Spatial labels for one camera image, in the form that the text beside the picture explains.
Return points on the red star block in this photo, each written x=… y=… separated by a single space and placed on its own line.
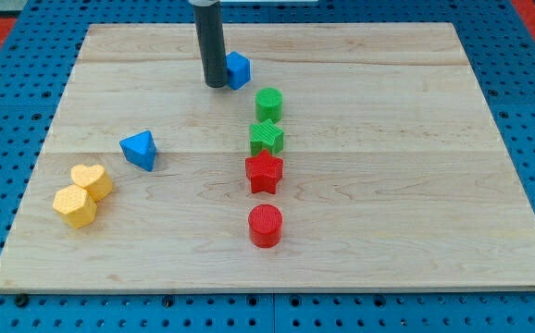
x=264 y=172

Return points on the green star block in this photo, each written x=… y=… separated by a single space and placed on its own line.
x=266 y=136

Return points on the red cylinder block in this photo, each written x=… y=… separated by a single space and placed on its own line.
x=265 y=223

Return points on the green cylinder block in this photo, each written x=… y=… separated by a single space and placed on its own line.
x=268 y=104

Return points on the wooden board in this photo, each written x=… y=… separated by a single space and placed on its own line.
x=395 y=177

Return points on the blue cube block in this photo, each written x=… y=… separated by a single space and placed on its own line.
x=239 y=70

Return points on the blue triangle block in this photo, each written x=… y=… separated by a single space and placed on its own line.
x=140 y=150

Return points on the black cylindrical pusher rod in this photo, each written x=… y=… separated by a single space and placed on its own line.
x=208 y=24

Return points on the yellow heart block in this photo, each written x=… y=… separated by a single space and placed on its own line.
x=94 y=179

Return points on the yellow hexagon block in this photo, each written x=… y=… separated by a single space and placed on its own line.
x=75 y=206

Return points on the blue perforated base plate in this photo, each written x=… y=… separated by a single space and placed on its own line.
x=35 y=62

